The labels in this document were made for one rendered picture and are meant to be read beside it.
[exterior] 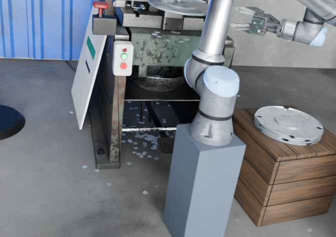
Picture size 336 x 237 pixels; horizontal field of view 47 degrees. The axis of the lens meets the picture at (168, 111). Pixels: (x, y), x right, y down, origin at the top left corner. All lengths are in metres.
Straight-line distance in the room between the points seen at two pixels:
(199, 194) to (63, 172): 0.74
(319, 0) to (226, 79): 0.37
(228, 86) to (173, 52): 0.58
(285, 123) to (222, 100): 0.54
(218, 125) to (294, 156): 0.41
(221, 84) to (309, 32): 0.45
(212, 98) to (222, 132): 0.12
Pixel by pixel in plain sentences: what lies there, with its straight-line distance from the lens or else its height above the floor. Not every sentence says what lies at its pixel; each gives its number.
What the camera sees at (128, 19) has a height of 0.68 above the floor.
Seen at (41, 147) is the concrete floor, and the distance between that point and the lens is 2.04.
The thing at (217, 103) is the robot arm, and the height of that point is 0.60.
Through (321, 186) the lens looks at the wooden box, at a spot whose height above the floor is 0.17.
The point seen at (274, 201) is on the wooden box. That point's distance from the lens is 1.67.
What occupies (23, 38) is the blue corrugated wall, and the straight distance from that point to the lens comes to 3.10.
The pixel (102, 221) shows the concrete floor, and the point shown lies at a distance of 1.61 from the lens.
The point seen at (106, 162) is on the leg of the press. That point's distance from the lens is 1.88.
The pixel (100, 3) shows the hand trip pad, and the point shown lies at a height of 0.76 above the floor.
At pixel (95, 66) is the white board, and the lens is 2.07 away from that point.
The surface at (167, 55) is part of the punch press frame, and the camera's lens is 1.75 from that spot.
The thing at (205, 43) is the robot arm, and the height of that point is 0.74.
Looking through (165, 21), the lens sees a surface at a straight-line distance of 1.76.
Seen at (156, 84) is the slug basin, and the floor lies 0.37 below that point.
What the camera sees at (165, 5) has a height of 0.78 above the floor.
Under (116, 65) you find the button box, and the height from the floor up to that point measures 0.54.
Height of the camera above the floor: 1.10
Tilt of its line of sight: 27 degrees down
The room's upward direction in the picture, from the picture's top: 8 degrees clockwise
